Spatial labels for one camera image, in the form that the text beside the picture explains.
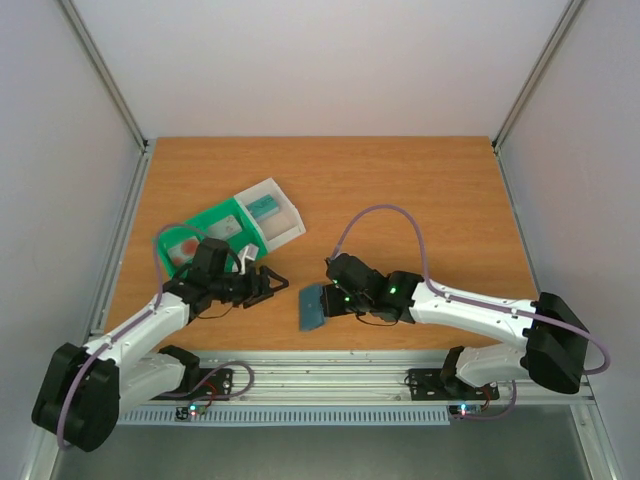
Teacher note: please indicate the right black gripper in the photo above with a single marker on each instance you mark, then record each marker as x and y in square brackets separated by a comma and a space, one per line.
[326, 302]

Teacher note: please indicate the blue card holder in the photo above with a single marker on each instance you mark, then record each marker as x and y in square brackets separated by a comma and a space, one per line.
[310, 307]

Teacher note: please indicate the left aluminium frame post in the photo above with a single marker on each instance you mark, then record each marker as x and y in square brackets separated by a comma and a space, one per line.
[86, 41]

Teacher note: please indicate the front aluminium rail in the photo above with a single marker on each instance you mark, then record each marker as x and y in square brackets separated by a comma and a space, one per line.
[320, 377]

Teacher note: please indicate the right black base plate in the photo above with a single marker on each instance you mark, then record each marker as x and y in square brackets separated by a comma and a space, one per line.
[425, 384]

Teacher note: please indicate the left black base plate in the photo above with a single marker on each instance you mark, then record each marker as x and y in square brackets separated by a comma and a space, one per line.
[218, 384]

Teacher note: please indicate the white card in middle compartment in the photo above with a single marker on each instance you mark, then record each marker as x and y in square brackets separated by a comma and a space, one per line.
[225, 228]

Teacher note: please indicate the green plastic bin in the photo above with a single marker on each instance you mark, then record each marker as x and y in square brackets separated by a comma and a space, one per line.
[172, 234]

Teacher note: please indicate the left small circuit board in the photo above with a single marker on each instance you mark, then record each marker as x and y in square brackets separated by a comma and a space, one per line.
[189, 413]

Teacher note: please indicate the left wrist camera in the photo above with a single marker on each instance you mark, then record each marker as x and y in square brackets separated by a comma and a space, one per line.
[246, 256]

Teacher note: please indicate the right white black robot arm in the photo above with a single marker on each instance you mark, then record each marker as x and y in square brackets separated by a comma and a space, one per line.
[543, 340]

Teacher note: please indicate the grey slotted cable duct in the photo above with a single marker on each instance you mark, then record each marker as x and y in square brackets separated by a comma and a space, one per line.
[285, 416]

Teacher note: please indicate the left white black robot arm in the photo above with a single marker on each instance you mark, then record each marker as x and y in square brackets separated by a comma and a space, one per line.
[87, 388]

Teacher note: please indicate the right small circuit board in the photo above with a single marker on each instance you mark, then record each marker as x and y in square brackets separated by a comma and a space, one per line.
[465, 410]

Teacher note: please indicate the small circuit board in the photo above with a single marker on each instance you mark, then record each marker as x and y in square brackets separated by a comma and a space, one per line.
[465, 410]
[189, 413]

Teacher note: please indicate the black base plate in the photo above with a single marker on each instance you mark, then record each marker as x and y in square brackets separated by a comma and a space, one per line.
[425, 384]
[218, 384]

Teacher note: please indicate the red patterned card in bin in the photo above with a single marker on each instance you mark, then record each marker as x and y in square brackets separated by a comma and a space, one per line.
[183, 251]

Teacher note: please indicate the teal card stack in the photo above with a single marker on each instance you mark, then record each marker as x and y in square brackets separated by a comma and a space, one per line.
[263, 207]

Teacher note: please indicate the aluminium frame post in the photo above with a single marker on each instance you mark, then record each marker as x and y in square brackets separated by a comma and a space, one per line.
[551, 47]
[86, 41]

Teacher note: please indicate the white plastic bin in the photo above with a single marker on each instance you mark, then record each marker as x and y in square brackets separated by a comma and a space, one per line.
[281, 228]

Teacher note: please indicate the right aluminium frame post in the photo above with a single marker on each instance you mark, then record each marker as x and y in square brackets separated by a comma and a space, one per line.
[551, 47]

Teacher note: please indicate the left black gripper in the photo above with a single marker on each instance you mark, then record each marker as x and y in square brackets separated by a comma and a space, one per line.
[261, 289]

